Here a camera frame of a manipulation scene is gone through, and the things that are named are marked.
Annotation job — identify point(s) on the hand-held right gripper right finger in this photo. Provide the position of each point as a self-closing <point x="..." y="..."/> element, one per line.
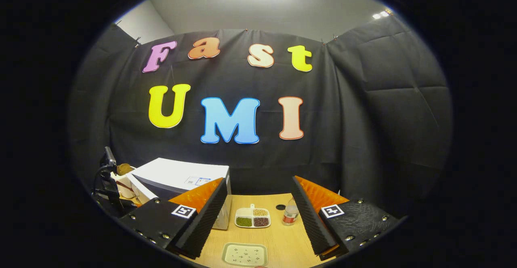
<point x="309" y="215"/>

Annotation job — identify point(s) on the small ceiling light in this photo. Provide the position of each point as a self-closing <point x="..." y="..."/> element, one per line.
<point x="381" y="14"/>

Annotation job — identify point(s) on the pale green speckled tray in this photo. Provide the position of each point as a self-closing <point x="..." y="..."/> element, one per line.
<point x="244" y="255"/>

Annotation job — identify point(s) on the clear bottle with red label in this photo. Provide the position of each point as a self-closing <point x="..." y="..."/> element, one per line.
<point x="290" y="216"/>

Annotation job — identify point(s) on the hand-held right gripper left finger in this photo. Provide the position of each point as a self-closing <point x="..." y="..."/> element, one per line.
<point x="206" y="215"/>

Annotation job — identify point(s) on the divided white dish with beans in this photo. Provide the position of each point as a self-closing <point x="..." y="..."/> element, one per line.
<point x="244" y="213"/>

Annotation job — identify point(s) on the white microwave oven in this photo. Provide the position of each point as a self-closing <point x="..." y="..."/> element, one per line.
<point x="169" y="175"/>

